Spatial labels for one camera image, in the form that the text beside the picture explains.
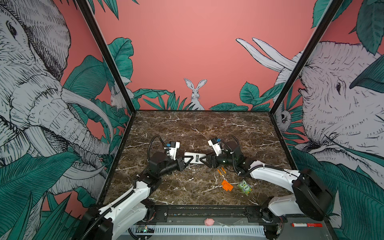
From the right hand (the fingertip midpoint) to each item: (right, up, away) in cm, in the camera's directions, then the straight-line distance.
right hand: (201, 157), depth 78 cm
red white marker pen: (+49, -31, -7) cm, 59 cm away
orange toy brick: (+14, -17, +4) cm, 23 cm away
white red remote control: (-3, +1, -1) cm, 3 cm away
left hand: (-5, +1, -4) cm, 6 cm away
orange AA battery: (+11, -11, +10) cm, 19 cm away
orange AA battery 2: (+14, -10, +10) cm, 20 cm away
